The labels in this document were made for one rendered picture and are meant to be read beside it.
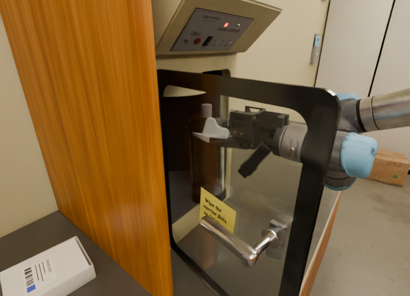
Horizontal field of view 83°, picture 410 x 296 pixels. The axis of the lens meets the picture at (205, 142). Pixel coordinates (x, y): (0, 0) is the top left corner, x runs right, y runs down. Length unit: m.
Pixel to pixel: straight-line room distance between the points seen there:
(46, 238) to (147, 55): 0.62
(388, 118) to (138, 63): 0.48
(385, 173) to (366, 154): 2.83
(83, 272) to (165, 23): 0.52
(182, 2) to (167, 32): 0.05
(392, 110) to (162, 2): 0.46
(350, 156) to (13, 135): 0.81
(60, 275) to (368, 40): 3.34
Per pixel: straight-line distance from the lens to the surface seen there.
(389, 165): 3.25
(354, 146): 0.46
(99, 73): 0.40
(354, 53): 3.40
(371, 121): 0.59
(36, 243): 0.81
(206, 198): 0.39
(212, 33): 0.48
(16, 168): 0.85
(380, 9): 3.41
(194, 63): 0.53
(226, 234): 0.31
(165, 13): 0.39
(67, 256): 0.67
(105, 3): 0.37
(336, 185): 0.57
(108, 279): 0.64
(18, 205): 0.89
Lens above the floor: 1.42
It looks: 22 degrees down
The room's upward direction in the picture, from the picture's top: straight up
